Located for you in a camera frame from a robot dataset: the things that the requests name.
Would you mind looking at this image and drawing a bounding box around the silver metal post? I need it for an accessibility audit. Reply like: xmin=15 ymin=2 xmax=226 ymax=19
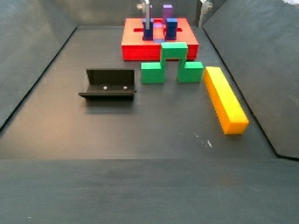
xmin=198 ymin=0 xmax=213 ymax=26
xmin=137 ymin=0 xmax=151 ymax=29

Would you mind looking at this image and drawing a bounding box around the green arch block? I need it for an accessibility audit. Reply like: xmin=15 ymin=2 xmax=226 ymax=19
xmin=141 ymin=42 xmax=205 ymax=84

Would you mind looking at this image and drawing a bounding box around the yellow long bar block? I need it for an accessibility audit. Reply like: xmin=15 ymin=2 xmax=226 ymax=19
xmin=203 ymin=66 xmax=249 ymax=135

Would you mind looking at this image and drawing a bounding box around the dark blue U block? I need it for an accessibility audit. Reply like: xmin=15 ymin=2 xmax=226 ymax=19
xmin=143 ymin=18 xmax=178 ymax=43

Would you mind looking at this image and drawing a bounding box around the silver metal post left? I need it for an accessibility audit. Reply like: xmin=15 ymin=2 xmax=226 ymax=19
xmin=137 ymin=0 xmax=151 ymax=29

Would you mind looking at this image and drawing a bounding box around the purple U block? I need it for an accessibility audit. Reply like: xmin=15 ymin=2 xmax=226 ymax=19
xmin=163 ymin=4 xmax=174 ymax=24

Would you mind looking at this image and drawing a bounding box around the silver metal post right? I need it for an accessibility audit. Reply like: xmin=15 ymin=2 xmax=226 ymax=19
xmin=198 ymin=0 xmax=213 ymax=26

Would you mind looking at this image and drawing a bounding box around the black angled bracket holder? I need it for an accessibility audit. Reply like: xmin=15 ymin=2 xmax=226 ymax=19
xmin=79 ymin=68 xmax=137 ymax=99

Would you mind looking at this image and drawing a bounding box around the red slotted board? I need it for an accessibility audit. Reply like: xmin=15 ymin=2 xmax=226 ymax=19
xmin=122 ymin=17 xmax=199 ymax=61

